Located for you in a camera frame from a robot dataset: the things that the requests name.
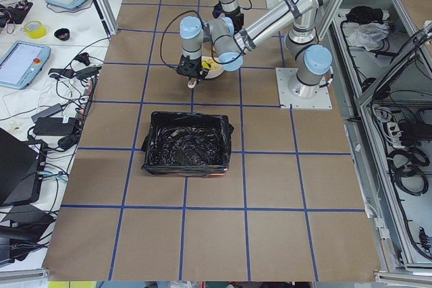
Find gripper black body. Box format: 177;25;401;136
212;3;244;32
175;55;203;78

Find beige plastic dustpan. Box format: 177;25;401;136
187;56;224;89

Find bin with black bag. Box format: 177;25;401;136
141;111;234;177

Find yellow green sponge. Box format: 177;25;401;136
202;59;215;70

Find crumpled white cloth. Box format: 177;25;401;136
347;22;389;51

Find black power brick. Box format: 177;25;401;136
33;117;78;136

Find yellow tape roll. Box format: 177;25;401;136
23;21;47;39

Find blue teach pendant near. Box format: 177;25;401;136
1;40;51;90

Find black laptop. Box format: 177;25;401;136
1;129;47;207

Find white power strip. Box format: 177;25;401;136
373;105;405;149

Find coiled black cables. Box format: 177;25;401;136
386;146;431;198

